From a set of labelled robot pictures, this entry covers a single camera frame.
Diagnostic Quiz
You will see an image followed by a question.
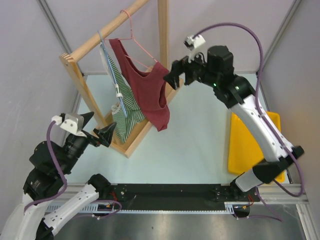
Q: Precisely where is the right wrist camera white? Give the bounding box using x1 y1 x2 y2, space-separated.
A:
184 35 206 63

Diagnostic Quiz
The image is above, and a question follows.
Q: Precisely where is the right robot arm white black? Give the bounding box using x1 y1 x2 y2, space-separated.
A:
163 45 305 201

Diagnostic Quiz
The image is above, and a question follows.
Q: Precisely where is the blue hanger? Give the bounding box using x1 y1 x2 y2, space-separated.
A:
97 30 128 118

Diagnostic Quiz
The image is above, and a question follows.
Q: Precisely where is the green striped garment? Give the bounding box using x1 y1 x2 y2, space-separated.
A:
99 42 145 144

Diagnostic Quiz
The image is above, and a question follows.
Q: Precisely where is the red tank top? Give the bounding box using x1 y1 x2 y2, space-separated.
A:
109 38 170 132

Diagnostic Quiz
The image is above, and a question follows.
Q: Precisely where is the wooden clothes rack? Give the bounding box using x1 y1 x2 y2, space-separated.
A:
59 0 184 159

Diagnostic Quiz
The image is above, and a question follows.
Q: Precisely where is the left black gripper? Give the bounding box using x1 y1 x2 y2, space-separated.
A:
60 110 117 172

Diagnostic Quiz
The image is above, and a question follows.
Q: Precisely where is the pink wire hanger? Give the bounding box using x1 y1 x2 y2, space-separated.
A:
99 9 158 71

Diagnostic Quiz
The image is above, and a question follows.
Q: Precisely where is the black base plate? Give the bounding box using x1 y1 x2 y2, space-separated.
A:
110 183 260 213

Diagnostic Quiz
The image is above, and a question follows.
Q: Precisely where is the white cable duct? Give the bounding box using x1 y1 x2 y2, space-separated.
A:
47 201 237 215

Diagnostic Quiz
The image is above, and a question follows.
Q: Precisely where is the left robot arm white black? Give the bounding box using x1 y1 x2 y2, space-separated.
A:
0 111 122 240

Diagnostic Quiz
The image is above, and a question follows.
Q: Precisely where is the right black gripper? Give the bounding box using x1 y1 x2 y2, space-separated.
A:
163 46 219 90

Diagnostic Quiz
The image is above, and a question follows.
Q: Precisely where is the yellow plastic tray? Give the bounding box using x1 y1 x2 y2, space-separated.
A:
227 111 286 185

